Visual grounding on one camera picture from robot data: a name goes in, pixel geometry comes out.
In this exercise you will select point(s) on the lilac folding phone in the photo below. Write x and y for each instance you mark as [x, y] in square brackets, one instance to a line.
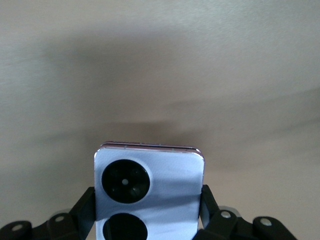
[175, 200]

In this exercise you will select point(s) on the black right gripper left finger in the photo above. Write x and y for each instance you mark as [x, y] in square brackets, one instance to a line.
[75, 220]

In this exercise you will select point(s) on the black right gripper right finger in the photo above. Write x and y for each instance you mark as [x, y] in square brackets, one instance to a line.
[225, 225]

